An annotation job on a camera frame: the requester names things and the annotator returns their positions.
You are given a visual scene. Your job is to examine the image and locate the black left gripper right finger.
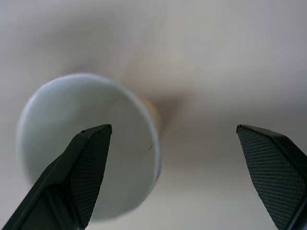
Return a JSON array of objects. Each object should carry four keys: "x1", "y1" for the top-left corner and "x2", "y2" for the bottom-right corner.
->
[{"x1": 236, "y1": 124, "x2": 307, "y2": 230}]

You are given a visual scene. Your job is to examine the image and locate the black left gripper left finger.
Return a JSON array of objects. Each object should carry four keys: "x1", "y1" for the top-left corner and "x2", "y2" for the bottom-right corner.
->
[{"x1": 0, "y1": 124, "x2": 113, "y2": 230}]

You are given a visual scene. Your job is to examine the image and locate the white paper cup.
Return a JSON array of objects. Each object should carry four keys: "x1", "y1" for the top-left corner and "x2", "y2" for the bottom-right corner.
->
[{"x1": 15, "y1": 73, "x2": 162, "y2": 223}]

